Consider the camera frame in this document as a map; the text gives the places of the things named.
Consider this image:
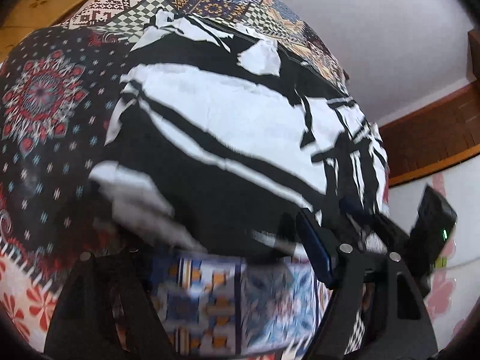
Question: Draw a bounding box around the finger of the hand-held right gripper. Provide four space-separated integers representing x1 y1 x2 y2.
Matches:
339 196 411 256

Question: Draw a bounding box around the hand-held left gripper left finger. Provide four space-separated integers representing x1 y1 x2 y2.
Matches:
44 248 170 360

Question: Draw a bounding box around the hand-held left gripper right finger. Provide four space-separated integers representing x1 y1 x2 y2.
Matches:
295 209 439 360

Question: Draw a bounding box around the black and white printed shirt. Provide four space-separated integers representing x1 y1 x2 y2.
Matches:
89 8 389 265

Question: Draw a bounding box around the pink floral sheet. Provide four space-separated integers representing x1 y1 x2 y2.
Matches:
388 157 480 349

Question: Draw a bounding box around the dark wooden nightstand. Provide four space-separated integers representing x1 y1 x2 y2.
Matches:
467 28 480 84

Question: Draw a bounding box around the patchwork bedspread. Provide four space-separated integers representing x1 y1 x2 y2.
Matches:
0 0 391 360

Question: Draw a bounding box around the bamboo lap desk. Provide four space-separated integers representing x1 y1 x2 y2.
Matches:
0 0 133 52

